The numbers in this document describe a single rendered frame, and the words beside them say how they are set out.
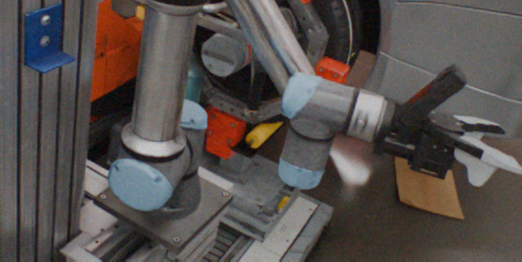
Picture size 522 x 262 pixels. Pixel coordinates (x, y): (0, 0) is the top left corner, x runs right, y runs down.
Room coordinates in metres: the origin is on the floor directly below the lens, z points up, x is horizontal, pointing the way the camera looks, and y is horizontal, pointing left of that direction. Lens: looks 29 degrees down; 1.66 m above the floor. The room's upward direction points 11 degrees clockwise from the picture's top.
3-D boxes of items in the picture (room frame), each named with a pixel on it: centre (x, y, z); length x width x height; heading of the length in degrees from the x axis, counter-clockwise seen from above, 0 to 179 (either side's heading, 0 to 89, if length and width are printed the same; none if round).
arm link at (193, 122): (1.02, 0.08, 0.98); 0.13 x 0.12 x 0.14; 169
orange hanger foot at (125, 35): (2.14, 0.40, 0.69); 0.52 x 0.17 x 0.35; 156
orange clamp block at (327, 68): (1.73, -0.32, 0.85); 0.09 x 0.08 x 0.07; 66
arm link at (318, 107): (0.84, -0.15, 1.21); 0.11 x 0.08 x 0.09; 79
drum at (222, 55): (1.78, 0.00, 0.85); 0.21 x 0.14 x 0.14; 156
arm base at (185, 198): (1.02, 0.08, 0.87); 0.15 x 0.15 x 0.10
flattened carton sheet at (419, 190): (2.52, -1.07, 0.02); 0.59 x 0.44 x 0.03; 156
